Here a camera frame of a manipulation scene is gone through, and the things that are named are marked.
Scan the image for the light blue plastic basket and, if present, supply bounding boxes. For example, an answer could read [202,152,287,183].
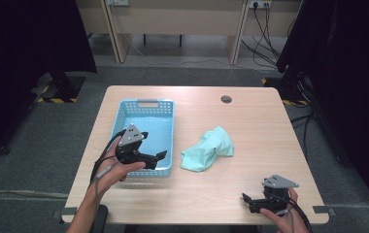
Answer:
[103,98,176,179]

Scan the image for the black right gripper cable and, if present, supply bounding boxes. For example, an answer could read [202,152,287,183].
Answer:
[287,195,314,233]

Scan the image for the grey gripper plug cable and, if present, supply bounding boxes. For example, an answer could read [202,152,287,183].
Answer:
[274,208,296,233]
[92,164,115,210]

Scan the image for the person's left hand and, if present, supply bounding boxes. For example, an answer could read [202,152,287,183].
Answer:
[94,135,147,192]

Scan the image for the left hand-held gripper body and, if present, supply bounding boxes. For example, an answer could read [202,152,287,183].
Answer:
[116,123,150,165]

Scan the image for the black metal stand base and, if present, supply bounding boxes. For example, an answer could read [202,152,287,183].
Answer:
[31,70,87,105]
[261,71,315,108]

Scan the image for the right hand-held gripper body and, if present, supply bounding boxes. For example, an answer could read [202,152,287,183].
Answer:
[261,173,300,213]

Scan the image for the black curtain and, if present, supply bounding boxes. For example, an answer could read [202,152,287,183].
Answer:
[0,0,98,168]
[276,0,369,222]

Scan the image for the bundle of black floor cables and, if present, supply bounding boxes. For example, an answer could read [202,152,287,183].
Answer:
[240,3,298,70]

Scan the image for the grey left gripper plug cable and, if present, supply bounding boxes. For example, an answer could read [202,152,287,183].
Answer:
[92,164,115,210]

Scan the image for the white wall socket with plugs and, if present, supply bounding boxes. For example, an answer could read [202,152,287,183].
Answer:
[249,0,273,10]

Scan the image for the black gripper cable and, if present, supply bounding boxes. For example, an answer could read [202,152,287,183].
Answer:
[89,128,127,186]
[287,195,314,233]

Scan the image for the grey right gripper plug cable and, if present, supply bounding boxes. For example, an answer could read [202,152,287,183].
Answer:
[274,208,296,233]

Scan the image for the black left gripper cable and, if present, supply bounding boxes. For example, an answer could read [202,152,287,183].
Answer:
[89,128,127,186]

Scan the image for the yellow black hazard tape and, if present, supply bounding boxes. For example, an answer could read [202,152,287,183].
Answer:
[261,78,311,108]
[36,84,79,105]

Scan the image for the person's right hand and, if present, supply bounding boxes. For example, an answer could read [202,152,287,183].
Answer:
[259,186,311,233]

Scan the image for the grey table corner bracket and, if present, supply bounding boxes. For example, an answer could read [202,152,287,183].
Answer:
[51,207,78,224]
[312,205,337,217]

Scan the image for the black cables beside table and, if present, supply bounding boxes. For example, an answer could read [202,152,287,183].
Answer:
[289,111,317,161]

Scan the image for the light green cloth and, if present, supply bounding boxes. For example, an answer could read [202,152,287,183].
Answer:
[180,125,235,173]

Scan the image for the black chair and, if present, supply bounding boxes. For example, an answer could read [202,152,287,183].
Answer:
[75,203,109,233]

